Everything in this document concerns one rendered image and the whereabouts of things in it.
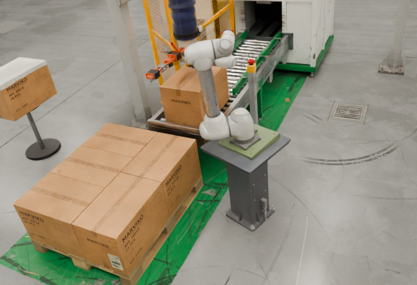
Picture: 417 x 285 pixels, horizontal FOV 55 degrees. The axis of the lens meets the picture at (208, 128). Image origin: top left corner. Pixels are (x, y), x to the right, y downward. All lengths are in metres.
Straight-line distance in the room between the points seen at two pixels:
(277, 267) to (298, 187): 0.90
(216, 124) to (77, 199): 1.21
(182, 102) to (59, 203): 1.31
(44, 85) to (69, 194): 1.66
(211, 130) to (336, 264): 1.36
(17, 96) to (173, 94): 1.66
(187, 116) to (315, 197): 1.35
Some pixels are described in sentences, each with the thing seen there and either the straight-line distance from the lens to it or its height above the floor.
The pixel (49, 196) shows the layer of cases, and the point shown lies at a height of 0.54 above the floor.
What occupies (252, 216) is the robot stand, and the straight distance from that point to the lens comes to 3.37.
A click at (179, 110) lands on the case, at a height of 0.73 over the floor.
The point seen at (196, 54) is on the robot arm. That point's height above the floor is 1.55.
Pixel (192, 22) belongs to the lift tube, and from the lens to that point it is 3.48.
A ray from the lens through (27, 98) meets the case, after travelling 4.50.
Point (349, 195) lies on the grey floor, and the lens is 3.77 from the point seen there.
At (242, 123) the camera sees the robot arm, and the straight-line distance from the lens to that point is 2.86.
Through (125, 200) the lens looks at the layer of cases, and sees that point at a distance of 3.07.
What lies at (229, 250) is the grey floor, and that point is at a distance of 3.30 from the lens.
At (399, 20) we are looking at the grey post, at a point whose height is 0.68.
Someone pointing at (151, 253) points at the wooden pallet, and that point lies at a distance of 3.37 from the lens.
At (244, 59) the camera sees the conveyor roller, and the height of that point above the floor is 0.53.
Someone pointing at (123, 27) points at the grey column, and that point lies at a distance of 4.41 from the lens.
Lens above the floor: 2.55
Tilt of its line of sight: 33 degrees down
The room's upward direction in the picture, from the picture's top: 7 degrees counter-clockwise
